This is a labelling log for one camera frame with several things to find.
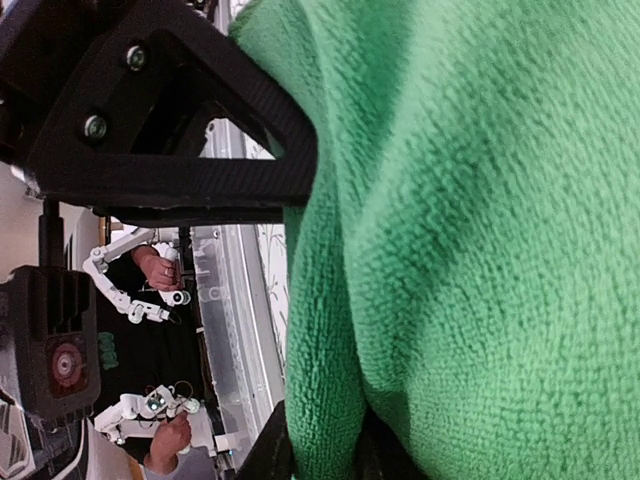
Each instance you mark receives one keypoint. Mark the aluminium front rail frame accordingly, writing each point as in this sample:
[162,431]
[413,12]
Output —
[242,343]

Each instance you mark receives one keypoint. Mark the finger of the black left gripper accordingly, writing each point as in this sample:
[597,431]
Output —
[193,215]

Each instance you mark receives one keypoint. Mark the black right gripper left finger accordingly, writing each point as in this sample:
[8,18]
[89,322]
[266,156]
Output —
[271,456]

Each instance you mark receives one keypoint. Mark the person in black shirt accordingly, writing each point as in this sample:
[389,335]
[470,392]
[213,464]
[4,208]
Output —
[136,358]

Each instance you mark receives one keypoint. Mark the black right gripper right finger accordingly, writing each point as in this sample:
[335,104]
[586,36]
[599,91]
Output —
[381,456]

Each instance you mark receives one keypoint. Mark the green microfibre towel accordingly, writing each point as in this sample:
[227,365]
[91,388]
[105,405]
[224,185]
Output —
[467,266]

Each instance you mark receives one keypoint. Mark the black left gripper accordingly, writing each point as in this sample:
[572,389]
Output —
[145,103]

